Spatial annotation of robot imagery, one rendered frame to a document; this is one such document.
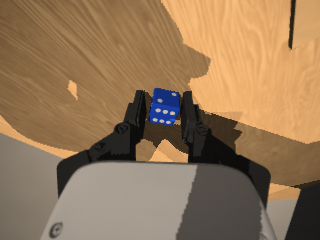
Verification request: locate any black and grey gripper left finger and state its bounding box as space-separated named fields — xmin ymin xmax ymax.
xmin=57 ymin=90 xmax=147 ymax=199

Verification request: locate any blue die with white pips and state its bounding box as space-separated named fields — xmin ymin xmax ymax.
xmin=148 ymin=88 xmax=181 ymax=126

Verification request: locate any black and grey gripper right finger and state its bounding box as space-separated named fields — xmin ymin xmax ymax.
xmin=180 ymin=91 xmax=271 ymax=210

